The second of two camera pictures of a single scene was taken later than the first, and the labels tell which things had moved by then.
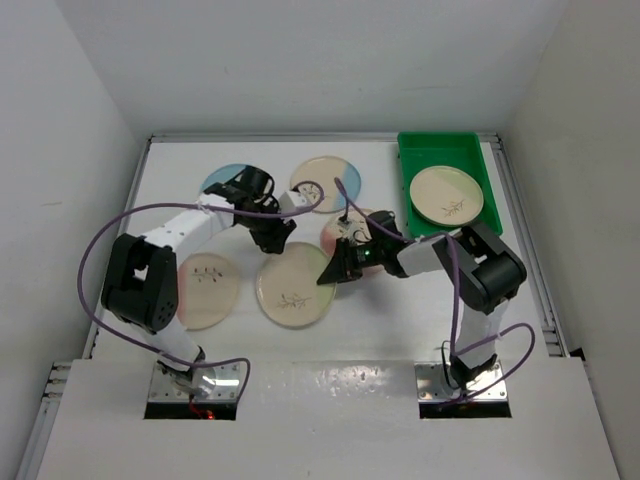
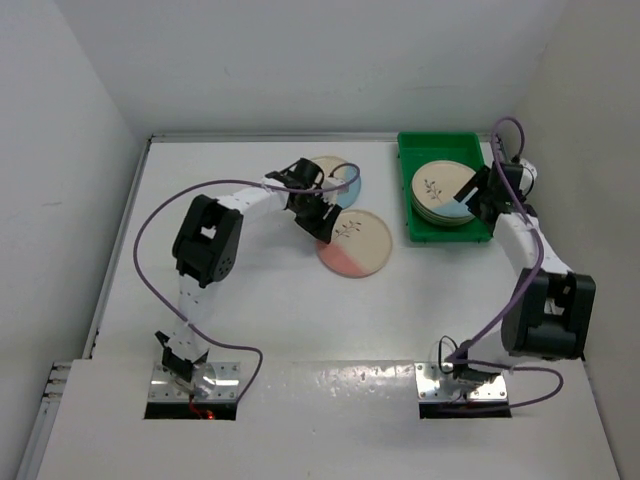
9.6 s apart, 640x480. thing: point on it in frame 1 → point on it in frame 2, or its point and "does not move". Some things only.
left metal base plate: x=227 y=385 does not move
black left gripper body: x=265 y=230 → x=310 y=210
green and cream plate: x=446 y=196 does not move
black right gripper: x=343 y=267 → x=475 y=183
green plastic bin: x=423 y=150 does not move
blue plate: x=221 y=174 → x=433 y=189
